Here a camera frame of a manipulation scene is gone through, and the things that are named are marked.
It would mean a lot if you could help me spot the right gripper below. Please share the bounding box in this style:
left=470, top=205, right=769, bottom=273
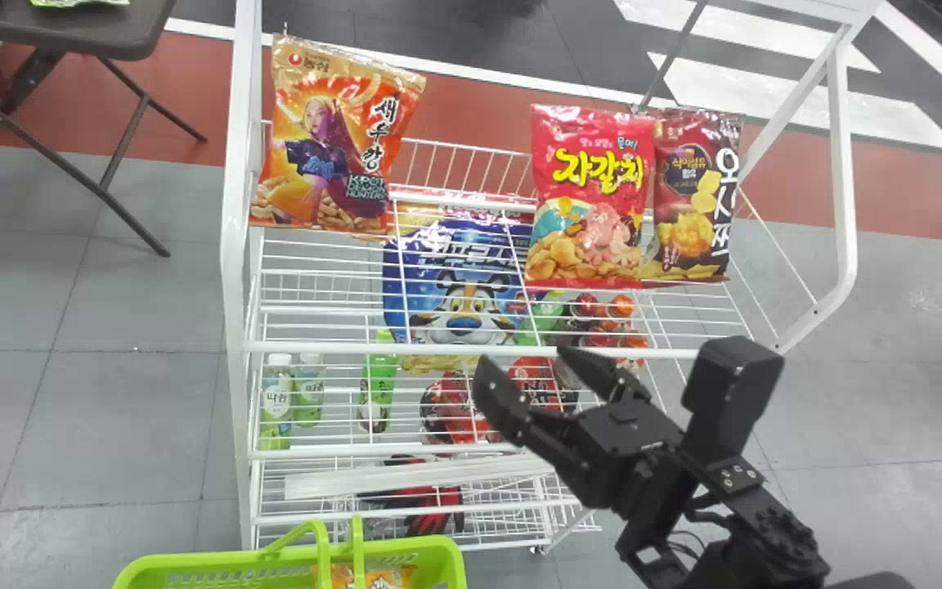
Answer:
left=471, top=346, right=702, bottom=534

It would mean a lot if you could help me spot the green basket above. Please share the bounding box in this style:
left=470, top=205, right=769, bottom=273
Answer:
left=112, top=515, right=469, bottom=589

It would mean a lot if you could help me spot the red noodle cup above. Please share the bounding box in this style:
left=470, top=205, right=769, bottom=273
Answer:
left=419, top=371, right=506, bottom=447
left=507, top=355, right=580, bottom=412

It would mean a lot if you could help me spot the blue cereal bag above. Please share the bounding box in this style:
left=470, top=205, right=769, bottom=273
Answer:
left=381, top=217, right=543, bottom=349

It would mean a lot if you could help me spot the red and black packet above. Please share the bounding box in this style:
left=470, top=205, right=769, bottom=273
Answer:
left=355, top=454, right=466, bottom=538

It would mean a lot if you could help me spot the dark red snack packet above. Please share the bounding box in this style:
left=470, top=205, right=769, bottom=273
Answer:
left=641, top=109, right=747, bottom=286

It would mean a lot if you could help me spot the pale green bottle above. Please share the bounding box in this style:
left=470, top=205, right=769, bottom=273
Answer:
left=260, top=353, right=294, bottom=452
left=294, top=353, right=327, bottom=429

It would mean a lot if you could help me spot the orange snack packet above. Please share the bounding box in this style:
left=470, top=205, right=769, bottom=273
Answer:
left=249, top=33, right=428, bottom=241

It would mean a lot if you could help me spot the dark side table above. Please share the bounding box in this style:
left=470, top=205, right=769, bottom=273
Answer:
left=0, top=0, right=209, bottom=259

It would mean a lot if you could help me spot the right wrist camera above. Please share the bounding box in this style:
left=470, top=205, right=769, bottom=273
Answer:
left=680, top=335, right=785, bottom=461

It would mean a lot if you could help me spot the white wire rack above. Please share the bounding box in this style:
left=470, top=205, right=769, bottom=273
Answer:
left=220, top=0, right=882, bottom=557

